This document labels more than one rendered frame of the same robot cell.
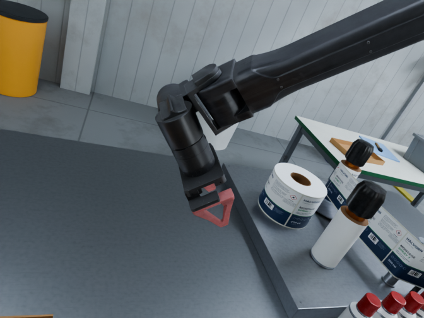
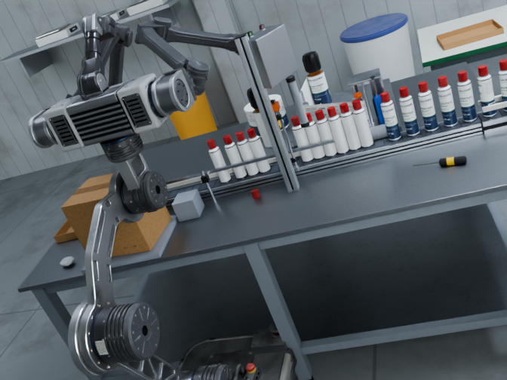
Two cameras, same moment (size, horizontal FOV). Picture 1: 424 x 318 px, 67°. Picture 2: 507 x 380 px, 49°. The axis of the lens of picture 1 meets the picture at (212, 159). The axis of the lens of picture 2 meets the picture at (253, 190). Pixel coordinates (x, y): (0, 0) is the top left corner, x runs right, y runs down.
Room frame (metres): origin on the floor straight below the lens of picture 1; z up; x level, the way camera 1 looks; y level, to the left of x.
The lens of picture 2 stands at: (-1.08, -2.09, 1.87)
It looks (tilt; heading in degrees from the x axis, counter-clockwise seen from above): 25 degrees down; 44
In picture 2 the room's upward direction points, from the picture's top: 21 degrees counter-clockwise
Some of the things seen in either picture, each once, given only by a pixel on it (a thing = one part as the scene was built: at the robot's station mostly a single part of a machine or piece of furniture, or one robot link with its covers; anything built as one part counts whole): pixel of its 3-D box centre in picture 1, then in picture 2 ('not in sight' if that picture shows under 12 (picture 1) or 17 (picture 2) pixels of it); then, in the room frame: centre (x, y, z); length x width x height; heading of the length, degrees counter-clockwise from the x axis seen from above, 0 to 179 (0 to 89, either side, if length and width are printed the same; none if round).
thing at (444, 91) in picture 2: not in sight; (446, 101); (0.95, -1.28, 0.98); 0.05 x 0.05 x 0.20
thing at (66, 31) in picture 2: not in sight; (58, 34); (2.32, 2.99, 1.47); 0.39 x 0.37 x 0.10; 112
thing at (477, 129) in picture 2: not in sight; (284, 171); (0.63, -0.65, 0.85); 1.65 x 0.11 x 0.05; 117
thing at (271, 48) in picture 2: not in sight; (268, 56); (0.60, -0.78, 1.38); 0.17 x 0.10 x 0.19; 172
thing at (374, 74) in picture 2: not in sight; (364, 77); (0.91, -0.98, 1.14); 0.14 x 0.11 x 0.01; 117
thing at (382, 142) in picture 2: not in sight; (284, 170); (0.63, -0.65, 0.86); 1.65 x 0.08 x 0.04; 117
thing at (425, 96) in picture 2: not in sight; (427, 106); (0.91, -1.22, 0.98); 0.05 x 0.05 x 0.20
